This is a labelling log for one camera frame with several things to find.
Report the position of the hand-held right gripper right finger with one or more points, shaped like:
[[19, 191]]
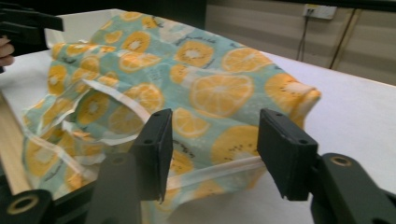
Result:
[[285, 155]]

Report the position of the white table cover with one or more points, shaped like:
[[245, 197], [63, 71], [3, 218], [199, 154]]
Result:
[[345, 124]]

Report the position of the orange slice print fabric bag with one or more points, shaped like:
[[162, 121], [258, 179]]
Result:
[[218, 90]]

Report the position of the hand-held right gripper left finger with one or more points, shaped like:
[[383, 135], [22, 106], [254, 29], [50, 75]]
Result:
[[154, 149]]

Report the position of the wooden table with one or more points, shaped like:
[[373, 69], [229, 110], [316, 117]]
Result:
[[11, 149]]

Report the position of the white wall socket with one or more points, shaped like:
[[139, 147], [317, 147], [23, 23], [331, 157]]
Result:
[[320, 11]]

